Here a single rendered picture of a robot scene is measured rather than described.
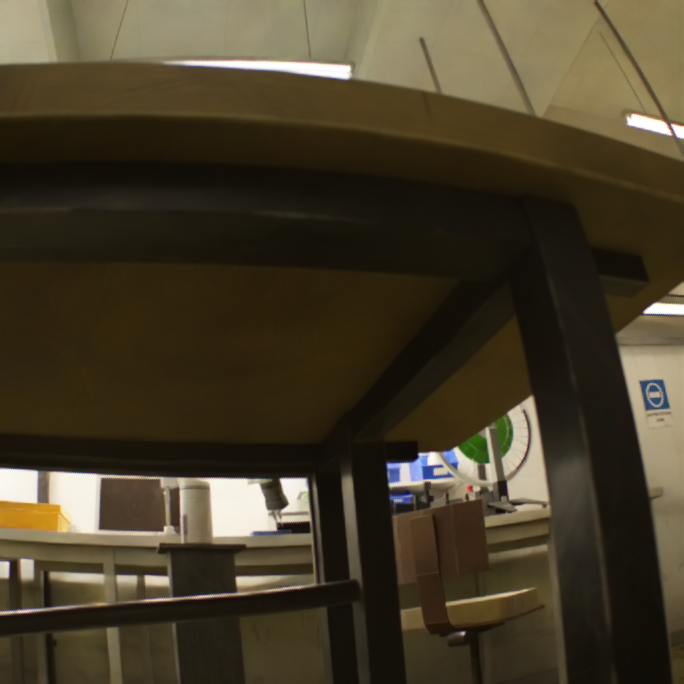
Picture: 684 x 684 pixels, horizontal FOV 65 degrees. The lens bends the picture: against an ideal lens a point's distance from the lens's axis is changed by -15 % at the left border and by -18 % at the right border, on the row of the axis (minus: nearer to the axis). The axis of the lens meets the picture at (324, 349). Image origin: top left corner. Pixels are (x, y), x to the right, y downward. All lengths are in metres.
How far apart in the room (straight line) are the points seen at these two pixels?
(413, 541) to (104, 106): 1.46
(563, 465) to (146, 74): 0.35
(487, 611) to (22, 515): 1.58
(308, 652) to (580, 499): 2.71
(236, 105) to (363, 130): 0.08
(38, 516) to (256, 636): 1.27
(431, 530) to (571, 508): 1.26
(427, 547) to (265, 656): 1.55
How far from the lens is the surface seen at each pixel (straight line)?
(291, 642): 3.02
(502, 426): 2.79
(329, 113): 0.37
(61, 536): 2.13
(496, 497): 2.63
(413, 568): 1.68
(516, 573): 3.36
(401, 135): 0.38
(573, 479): 0.39
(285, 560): 2.11
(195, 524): 1.77
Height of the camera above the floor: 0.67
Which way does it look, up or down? 23 degrees up
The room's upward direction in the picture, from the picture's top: 5 degrees counter-clockwise
